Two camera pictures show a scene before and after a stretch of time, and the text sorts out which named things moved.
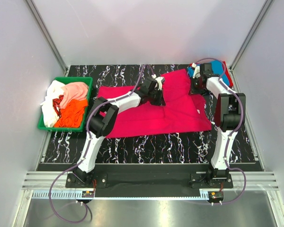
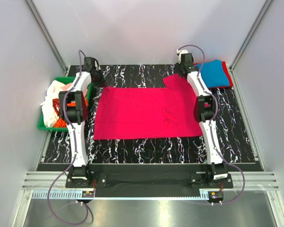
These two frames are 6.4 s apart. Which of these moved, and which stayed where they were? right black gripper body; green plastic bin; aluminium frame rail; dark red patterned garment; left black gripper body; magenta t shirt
Moved: left black gripper body; right black gripper body
Stayed: green plastic bin; aluminium frame rail; dark red patterned garment; magenta t shirt
